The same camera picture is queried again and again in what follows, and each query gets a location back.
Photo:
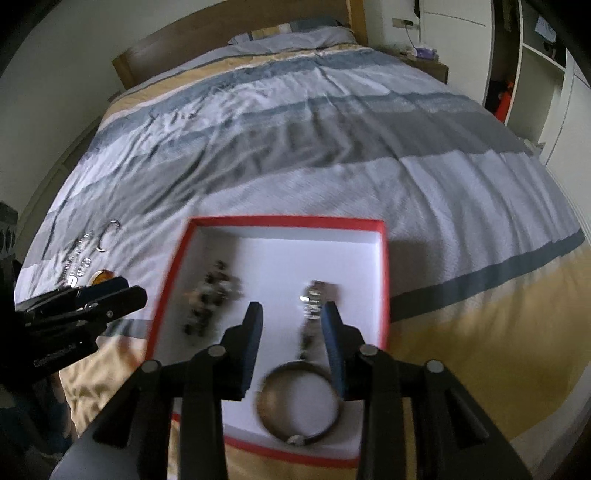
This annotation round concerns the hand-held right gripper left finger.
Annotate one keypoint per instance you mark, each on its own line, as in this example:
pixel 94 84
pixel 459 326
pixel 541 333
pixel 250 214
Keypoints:
pixel 251 337

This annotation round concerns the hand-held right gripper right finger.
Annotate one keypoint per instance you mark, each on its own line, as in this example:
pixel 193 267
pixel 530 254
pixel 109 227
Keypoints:
pixel 333 341

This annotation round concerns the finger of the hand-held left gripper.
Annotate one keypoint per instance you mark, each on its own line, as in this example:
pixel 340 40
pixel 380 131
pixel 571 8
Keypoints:
pixel 108 283
pixel 122 301

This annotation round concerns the round orange pendant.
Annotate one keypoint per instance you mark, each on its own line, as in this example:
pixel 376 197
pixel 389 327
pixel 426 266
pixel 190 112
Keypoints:
pixel 102 277

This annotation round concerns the red box with white inside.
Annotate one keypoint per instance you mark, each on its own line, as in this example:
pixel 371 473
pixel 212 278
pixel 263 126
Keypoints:
pixel 277 258

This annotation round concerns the silver open bangle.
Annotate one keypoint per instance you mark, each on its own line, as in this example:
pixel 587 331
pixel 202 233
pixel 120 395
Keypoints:
pixel 110 225

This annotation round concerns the dark round bangle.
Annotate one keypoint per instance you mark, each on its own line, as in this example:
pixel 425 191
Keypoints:
pixel 272 427

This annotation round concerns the dark patterned cloth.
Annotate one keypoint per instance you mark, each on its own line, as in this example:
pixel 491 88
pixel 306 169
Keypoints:
pixel 7 230

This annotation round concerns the striped grey and yellow duvet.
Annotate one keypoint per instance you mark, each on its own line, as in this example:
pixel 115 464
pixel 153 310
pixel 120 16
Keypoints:
pixel 295 138

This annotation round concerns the wooden headboard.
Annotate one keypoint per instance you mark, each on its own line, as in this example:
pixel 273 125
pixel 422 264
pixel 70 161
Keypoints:
pixel 184 44

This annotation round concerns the wooden nightstand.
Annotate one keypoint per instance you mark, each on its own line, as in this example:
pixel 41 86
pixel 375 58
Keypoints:
pixel 427 67

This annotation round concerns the purple tissue box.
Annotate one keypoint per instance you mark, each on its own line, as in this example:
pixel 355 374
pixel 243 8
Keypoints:
pixel 425 51

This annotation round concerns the grey striped pillow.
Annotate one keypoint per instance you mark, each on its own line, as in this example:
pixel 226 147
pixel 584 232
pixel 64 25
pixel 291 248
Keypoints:
pixel 295 34

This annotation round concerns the white open wardrobe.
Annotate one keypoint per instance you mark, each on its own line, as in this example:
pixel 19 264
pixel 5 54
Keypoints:
pixel 540 92

